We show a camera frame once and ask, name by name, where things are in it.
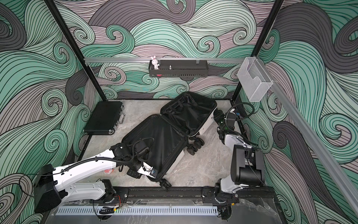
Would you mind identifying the white hard-shell suitcase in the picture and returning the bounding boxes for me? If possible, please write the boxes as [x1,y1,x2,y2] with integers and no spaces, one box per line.
[122,92,217,190]

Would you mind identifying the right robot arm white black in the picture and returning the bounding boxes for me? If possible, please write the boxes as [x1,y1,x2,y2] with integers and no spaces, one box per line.
[214,102,265,195]

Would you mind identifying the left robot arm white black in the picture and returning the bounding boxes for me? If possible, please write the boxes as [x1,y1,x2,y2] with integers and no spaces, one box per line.
[34,137,155,213]

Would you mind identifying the pink small toy sticker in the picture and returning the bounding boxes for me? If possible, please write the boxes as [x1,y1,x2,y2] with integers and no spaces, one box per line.
[103,169,114,175]

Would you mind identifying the black briefcase case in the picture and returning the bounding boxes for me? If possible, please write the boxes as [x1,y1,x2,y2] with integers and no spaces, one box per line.
[84,101,125,135]

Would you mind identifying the white bunny figurine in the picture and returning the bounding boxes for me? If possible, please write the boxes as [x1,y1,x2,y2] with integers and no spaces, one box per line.
[151,56,160,70]

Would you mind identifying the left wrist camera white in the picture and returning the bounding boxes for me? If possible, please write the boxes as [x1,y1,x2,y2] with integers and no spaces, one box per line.
[142,165,157,178]

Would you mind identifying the clear acrylic wall holder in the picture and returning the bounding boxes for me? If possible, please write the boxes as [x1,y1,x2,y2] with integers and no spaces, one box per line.
[237,57,273,102]

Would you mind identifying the black wall shelf tray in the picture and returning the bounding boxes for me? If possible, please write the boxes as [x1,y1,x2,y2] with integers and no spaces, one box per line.
[148,59,209,78]

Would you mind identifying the white slotted cable duct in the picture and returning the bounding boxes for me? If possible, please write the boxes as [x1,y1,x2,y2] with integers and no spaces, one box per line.
[56,206,219,216]

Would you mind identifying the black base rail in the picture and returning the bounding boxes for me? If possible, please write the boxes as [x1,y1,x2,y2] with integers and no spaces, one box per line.
[111,186,278,205]

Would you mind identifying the back aluminium wall rail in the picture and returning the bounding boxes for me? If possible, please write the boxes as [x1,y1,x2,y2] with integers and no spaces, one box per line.
[83,57,247,64]

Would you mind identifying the aluminium wall rail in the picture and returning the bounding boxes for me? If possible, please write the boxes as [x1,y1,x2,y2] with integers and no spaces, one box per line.
[255,57,358,214]
[83,57,247,64]

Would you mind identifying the right aluminium wall rail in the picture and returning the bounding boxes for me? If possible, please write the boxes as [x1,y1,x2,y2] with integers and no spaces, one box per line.
[255,57,358,214]

